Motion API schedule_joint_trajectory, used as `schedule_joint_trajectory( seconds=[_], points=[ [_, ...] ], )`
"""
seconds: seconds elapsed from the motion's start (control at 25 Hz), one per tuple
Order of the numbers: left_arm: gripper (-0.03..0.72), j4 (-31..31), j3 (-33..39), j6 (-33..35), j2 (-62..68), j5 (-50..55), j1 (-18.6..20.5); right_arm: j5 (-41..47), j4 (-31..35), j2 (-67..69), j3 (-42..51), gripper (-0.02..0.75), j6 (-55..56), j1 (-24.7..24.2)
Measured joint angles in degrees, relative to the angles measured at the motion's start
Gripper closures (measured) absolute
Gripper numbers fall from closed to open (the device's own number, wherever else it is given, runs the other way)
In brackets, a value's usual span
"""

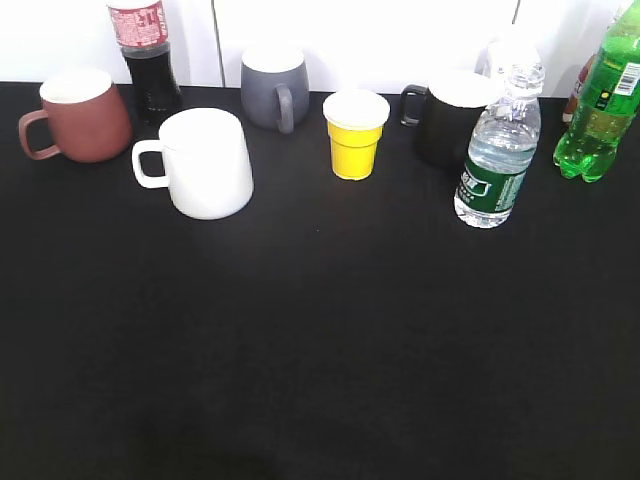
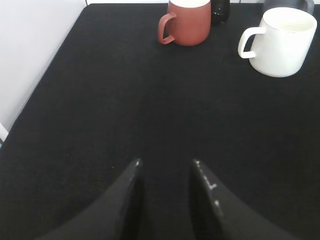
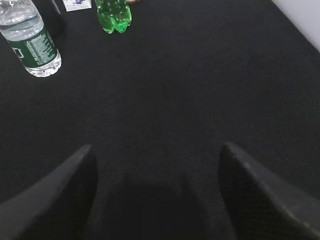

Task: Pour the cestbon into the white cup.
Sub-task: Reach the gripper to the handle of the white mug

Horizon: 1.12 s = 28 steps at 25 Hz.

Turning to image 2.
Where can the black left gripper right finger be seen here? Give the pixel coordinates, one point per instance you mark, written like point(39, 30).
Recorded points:
point(218, 214)

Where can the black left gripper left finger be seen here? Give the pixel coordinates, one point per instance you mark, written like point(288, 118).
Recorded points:
point(115, 215)

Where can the large white ceramic mug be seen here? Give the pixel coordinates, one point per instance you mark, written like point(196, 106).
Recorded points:
point(279, 45)

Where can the black table cloth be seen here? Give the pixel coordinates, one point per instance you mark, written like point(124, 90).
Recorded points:
point(113, 93)

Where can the brown ceramic mug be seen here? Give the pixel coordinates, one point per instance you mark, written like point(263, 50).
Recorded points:
point(186, 23)

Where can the cola bottle red label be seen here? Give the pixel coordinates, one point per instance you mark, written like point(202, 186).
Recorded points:
point(220, 11)

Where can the black ceramic mug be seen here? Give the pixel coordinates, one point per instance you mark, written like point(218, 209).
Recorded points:
point(304, 5)

